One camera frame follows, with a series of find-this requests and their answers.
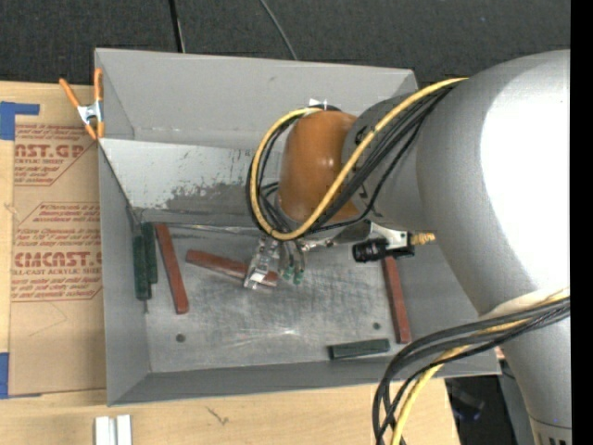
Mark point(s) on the dark green flat block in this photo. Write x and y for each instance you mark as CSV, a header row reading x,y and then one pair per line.
x,y
151,253
359,349
141,267

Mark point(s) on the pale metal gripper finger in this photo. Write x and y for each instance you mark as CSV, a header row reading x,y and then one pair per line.
x,y
256,271
273,260

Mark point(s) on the grey metal bin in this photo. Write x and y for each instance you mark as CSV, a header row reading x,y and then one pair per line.
x,y
231,327

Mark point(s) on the black cylinder on white bracket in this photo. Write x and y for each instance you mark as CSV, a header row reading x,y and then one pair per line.
x,y
373,250

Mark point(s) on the brown cardboard board red print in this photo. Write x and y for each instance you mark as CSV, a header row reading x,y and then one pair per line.
x,y
55,230

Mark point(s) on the red-brown flat block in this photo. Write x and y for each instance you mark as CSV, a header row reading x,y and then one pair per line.
x,y
213,263
397,299
172,271

